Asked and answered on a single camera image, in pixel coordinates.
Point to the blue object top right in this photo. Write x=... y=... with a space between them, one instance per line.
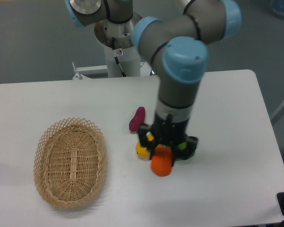
x=277 y=7

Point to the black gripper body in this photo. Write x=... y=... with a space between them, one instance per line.
x=167 y=132

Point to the green bok choy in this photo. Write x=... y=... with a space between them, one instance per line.
x=185 y=150

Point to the woven wicker basket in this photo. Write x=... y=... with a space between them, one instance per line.
x=70 y=163

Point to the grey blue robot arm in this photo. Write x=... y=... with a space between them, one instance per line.
x=177 y=52

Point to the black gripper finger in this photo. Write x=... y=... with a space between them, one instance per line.
x=173 y=147
x=150 y=145

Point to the yellow mango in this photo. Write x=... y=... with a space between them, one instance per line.
x=142 y=152

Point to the orange fruit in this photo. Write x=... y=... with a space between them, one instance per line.
x=161 y=162

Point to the purple sweet potato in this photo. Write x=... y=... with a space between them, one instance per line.
x=138 y=119

